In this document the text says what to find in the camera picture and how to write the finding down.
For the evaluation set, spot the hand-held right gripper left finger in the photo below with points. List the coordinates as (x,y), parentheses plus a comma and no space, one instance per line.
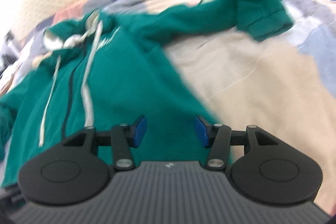
(139,132)

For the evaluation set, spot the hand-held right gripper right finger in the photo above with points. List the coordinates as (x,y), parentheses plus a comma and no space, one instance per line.
(202,132)

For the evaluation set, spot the green hoodie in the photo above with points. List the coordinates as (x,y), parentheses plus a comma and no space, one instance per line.
(126,71)

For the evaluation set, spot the patchwork checked quilt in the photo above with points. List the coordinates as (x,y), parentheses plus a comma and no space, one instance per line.
(257,82)

